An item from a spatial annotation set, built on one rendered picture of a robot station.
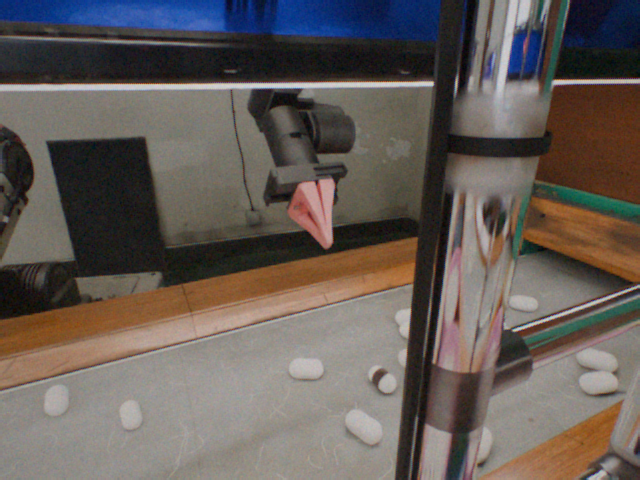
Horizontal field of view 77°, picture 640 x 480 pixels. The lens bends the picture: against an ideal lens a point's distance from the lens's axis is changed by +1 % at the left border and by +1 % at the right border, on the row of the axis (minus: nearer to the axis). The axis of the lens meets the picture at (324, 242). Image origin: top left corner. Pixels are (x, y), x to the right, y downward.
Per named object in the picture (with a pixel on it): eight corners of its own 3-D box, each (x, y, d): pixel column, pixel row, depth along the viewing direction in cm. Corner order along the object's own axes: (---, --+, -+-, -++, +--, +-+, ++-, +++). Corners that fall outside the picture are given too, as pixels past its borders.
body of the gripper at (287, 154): (351, 172, 51) (331, 128, 54) (274, 180, 47) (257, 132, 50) (335, 201, 56) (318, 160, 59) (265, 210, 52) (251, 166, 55)
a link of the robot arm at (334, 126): (249, 107, 62) (263, 61, 55) (315, 110, 67) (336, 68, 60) (270, 171, 57) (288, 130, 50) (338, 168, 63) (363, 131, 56)
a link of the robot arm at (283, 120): (254, 129, 58) (264, 98, 53) (298, 130, 61) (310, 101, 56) (268, 167, 55) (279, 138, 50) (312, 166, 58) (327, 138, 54)
